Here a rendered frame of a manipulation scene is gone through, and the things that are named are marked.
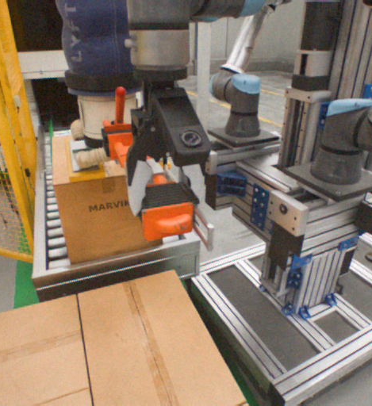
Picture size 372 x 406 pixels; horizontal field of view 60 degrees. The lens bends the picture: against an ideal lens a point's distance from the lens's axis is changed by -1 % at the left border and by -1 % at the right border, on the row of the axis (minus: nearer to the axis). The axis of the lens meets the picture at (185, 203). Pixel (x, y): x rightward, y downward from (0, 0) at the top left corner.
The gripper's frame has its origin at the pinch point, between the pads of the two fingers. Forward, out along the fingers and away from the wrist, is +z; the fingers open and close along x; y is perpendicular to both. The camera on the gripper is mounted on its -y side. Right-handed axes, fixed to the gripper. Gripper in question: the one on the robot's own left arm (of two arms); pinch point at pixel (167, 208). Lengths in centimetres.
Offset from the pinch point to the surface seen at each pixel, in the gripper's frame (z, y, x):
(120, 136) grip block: -2.2, 31.3, 2.4
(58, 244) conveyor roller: 67, 96, 29
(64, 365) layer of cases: 66, 28, 26
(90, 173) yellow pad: 11.1, 43.9, 9.8
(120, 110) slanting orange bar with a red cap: -6.9, 36.7, 1.2
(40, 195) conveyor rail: 61, 140, 37
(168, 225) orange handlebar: -0.3, -5.1, 1.4
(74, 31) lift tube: -24, 54, 9
